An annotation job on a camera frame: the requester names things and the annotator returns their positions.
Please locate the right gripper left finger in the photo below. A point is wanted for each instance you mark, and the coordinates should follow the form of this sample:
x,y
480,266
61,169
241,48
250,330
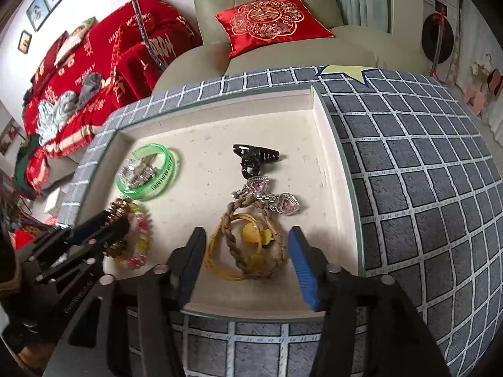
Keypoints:
x,y
123,328

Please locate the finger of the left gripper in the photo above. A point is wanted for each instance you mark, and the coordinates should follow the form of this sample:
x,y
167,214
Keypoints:
x,y
96,234

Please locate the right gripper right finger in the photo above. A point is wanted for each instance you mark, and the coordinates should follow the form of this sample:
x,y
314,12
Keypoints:
x,y
398,342

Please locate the silver hair clip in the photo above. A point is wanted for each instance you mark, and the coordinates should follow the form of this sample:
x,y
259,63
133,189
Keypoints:
x,y
136,172

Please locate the silver heart brooch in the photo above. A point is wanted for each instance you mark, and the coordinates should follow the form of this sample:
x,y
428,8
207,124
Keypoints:
x,y
256,186
283,204

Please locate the black hair claw clip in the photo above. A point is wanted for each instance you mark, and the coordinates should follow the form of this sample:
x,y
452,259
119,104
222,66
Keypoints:
x,y
253,157

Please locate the grey jewelry tray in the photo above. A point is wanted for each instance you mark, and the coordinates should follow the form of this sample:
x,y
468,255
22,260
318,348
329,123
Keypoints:
x,y
293,121

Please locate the grey clothes pile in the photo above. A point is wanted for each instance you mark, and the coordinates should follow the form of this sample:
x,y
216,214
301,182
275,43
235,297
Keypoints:
x,y
53,116

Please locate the grey checked tablecloth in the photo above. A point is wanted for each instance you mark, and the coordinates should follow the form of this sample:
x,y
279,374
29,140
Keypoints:
x,y
428,190

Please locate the sofa with red cover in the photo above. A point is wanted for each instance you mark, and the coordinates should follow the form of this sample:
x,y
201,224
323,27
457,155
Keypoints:
x,y
74,90

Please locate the cream printed pillow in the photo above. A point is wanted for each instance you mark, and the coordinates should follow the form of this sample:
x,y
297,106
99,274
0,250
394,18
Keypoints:
x,y
74,39

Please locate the slipper rack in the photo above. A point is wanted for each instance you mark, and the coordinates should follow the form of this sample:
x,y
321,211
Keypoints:
x,y
483,86

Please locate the green leather armchair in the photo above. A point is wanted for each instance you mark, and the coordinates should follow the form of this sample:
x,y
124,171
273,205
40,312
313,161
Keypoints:
x,y
351,45

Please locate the white sheer curtain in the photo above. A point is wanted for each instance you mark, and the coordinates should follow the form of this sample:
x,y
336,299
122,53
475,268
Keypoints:
x,y
476,40

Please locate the red embroidered cushion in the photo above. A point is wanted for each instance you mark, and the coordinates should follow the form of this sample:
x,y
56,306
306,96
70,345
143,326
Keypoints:
x,y
264,22

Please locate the red mop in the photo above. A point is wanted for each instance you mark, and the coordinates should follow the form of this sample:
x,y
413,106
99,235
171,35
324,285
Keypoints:
x,y
439,39

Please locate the small picture frame left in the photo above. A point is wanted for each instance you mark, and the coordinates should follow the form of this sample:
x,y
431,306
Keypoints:
x,y
24,42

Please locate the double picture frame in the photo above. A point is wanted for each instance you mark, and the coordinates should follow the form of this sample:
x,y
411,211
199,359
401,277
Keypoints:
x,y
48,0

